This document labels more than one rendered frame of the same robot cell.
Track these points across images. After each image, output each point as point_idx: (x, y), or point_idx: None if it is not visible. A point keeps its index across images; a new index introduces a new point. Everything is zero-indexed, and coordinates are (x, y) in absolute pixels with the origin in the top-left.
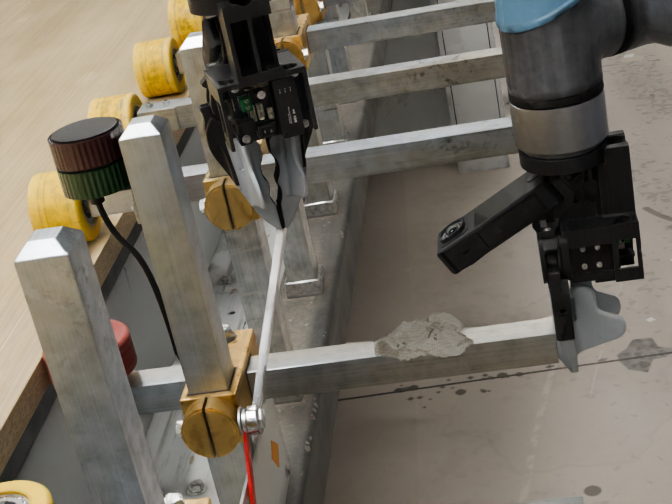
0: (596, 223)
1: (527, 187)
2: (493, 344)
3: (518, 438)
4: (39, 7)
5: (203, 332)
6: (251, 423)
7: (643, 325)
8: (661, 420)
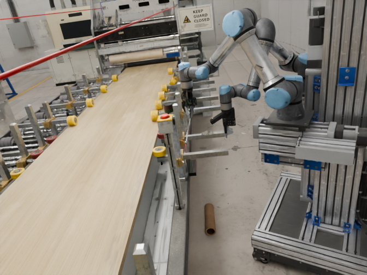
0: (230, 118)
1: (222, 113)
2: (216, 133)
3: (214, 161)
4: (132, 83)
5: (180, 130)
6: (185, 142)
7: (236, 143)
8: (238, 158)
